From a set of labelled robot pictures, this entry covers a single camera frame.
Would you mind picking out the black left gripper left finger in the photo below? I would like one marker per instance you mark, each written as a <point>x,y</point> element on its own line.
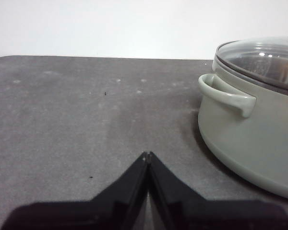
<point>86,215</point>

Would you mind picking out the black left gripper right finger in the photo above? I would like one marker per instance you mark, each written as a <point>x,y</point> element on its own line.
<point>218,215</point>

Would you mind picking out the glass lid with green knob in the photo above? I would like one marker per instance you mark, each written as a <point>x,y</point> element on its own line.
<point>261,57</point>

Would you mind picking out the pale green electric pot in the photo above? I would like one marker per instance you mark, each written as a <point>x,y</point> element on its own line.
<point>242,143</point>

